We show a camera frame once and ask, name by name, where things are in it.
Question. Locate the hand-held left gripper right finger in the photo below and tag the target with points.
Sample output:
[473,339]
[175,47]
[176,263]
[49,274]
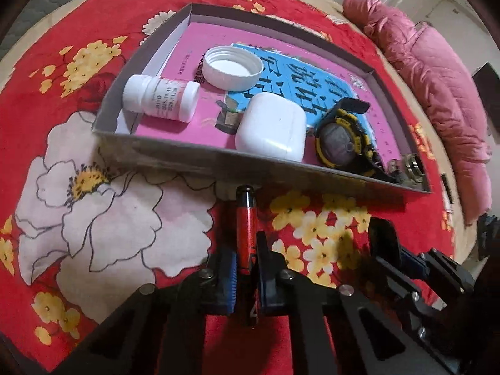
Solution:
[269,281]

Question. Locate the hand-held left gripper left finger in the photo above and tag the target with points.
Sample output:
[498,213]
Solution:
[228,281]

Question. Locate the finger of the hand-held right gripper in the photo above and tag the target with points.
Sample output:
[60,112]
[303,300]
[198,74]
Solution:
[384,242]
[412,263]

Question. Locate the red and black lighter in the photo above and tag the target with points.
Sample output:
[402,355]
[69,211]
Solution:
[246,222]

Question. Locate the silver metal cylinder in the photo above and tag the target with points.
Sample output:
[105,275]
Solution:
[410,168]

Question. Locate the black and yellow wristwatch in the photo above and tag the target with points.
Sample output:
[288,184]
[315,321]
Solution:
[338,144]

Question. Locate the grey cardboard box tray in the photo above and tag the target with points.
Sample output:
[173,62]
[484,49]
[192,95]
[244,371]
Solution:
[175,152]

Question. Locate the white earbuds case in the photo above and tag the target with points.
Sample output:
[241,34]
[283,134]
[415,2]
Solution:
[269,129]

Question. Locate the white pill bottle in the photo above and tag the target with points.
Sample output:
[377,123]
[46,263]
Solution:
[160,97]

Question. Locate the white ribbed jar cap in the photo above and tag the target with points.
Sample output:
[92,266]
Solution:
[230,64]

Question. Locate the beige bed sheet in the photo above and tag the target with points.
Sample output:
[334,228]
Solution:
[463,238]

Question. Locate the dark clothes pile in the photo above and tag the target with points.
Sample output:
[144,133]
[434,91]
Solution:
[488,234]

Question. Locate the black comb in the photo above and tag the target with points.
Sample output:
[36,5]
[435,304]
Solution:
[448,189]

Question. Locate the pink and blue book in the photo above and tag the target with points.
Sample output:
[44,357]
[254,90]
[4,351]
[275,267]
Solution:
[187,129]

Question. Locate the pink quilted jacket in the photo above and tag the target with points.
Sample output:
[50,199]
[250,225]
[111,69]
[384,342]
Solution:
[437,86]

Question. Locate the black flat television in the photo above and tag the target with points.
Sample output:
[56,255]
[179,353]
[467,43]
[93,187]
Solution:
[484,76]

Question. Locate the red floral blanket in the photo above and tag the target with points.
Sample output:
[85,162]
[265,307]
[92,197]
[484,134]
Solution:
[78,15]

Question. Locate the grey quilted headboard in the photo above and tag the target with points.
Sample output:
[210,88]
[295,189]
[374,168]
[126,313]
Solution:
[39,4]

